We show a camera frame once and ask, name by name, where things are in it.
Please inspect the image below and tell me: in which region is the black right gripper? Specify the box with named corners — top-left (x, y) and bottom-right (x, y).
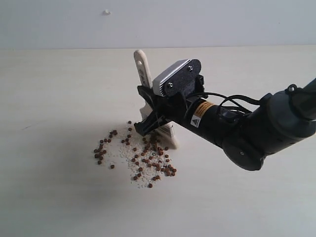
top-left (134, 75), bottom-right (204, 136)

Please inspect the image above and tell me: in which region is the wooden paint brush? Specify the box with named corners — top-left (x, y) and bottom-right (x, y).
top-left (133, 49), bottom-right (179, 149)

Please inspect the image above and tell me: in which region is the pile of brown pellets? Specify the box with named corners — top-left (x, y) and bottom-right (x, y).
top-left (92, 120), bottom-right (177, 188)

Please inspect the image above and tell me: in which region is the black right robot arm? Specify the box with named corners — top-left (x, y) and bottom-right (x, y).
top-left (135, 75), bottom-right (316, 171)

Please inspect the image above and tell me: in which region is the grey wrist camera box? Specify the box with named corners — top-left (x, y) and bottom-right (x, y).
top-left (152, 59), bottom-right (201, 97)

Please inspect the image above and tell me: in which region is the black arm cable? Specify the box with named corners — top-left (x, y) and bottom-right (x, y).
top-left (185, 91), bottom-right (262, 119)

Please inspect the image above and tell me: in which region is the small white wall hook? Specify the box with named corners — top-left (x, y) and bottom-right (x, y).
top-left (102, 9), bottom-right (111, 15)

